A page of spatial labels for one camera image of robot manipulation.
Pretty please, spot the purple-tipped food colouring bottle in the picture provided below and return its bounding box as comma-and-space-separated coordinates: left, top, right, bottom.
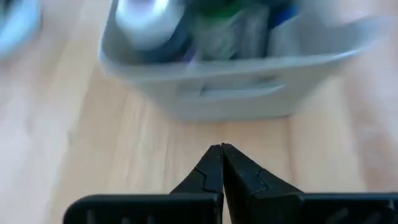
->
114, 0, 192, 63

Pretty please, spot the grey plastic tray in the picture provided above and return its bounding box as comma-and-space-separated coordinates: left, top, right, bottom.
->
98, 0, 388, 123

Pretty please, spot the green-tipped food colouring bottle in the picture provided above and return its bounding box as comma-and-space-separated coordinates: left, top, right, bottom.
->
192, 0, 270, 60

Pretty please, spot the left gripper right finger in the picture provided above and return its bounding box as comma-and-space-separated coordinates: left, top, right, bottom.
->
221, 142, 305, 224

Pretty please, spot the blue-tipped food colouring bottle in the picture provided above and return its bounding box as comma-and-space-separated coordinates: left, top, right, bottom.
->
267, 0, 300, 32

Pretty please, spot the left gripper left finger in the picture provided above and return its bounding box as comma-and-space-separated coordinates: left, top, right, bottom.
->
169, 144, 224, 224

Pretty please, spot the white cylindrical cup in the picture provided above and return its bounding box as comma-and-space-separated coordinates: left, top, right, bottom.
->
0, 0, 42, 58

